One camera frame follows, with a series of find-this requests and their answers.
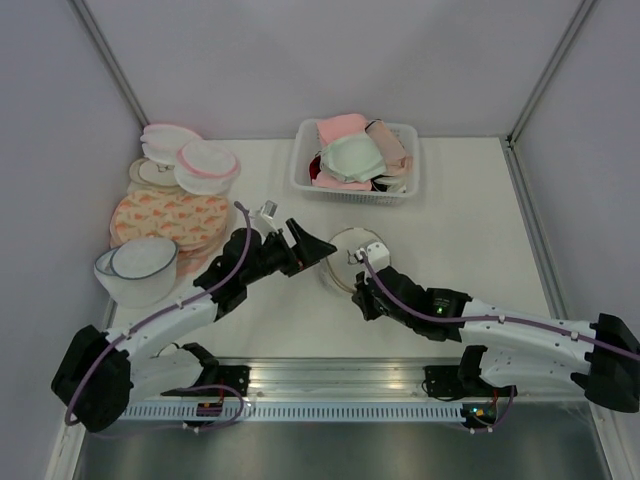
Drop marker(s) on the aluminium frame post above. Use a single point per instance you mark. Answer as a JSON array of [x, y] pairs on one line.
[[564, 45], [102, 47]]

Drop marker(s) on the carrot print laundry bag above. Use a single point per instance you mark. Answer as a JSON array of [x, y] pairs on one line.
[[191, 221]]

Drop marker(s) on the right aluminium frame post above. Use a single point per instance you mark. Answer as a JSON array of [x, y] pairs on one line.
[[564, 45]]

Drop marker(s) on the white slotted cable duct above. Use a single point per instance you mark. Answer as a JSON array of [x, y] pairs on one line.
[[348, 412]]

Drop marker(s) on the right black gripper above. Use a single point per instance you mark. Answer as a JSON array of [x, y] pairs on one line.
[[361, 296]]

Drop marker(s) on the white plastic basket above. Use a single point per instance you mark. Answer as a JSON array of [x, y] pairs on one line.
[[306, 176]]

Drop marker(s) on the beige trimmed mesh laundry bag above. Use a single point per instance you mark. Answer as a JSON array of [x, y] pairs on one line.
[[338, 272]]

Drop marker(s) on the aluminium mounting rail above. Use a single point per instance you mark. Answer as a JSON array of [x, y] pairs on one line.
[[320, 379]]

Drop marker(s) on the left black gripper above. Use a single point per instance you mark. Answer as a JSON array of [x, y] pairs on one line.
[[310, 249]]

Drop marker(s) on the beige flat laundry bag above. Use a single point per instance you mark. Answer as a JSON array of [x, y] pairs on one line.
[[148, 172]]

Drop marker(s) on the pink trimmed bag at back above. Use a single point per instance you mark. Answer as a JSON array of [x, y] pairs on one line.
[[162, 142]]

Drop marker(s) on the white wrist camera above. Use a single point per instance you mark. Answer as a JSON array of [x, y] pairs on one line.
[[265, 214], [376, 253]]

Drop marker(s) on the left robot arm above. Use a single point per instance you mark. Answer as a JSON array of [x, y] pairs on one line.
[[220, 289]]

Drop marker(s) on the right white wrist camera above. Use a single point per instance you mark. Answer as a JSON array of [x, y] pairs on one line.
[[376, 253]]

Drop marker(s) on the pink trimmed mesh laundry bag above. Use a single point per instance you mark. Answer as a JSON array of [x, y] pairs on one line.
[[206, 167]]

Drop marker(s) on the left aluminium frame post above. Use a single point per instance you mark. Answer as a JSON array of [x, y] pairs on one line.
[[102, 47]]

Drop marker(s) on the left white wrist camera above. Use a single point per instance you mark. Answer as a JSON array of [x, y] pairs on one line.
[[265, 214]]

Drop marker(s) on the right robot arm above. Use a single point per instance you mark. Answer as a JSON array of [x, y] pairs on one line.
[[510, 350]]

